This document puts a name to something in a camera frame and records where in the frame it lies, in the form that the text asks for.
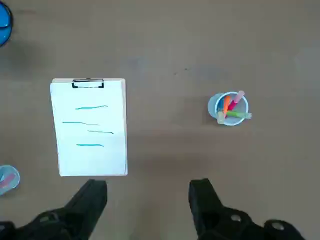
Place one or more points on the green pen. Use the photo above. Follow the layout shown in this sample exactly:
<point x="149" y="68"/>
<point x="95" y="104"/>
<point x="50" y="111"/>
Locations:
<point x="235" y="114"/>

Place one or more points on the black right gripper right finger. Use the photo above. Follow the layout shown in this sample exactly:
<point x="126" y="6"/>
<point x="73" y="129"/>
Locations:
<point x="207" y="212"/>

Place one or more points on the blue desk lamp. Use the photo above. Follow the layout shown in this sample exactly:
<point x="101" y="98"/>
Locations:
<point x="3" y="32"/>

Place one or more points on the black metal clipboard clip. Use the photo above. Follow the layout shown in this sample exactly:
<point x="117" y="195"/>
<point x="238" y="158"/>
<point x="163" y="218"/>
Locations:
<point x="87" y="80"/>

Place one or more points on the white paper sheet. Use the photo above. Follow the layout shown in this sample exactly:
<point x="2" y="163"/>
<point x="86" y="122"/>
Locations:
<point x="87" y="157"/>

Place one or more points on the orange pen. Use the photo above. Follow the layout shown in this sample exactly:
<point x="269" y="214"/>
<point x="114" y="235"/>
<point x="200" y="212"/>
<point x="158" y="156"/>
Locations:
<point x="226" y="103"/>

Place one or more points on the wooden clipboard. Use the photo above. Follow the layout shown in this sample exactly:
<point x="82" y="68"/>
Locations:
<point x="123" y="85"/>

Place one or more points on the clear plastic cup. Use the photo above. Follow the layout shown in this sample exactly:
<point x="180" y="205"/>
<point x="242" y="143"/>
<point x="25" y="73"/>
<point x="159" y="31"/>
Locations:
<point x="212" y="106"/>
<point x="13" y="172"/>

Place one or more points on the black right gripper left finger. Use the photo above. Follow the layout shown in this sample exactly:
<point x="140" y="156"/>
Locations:
<point x="82" y="207"/>

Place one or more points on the pink pen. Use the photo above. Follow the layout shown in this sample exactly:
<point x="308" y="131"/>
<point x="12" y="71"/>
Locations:
<point x="8" y="180"/>
<point x="235" y="102"/>

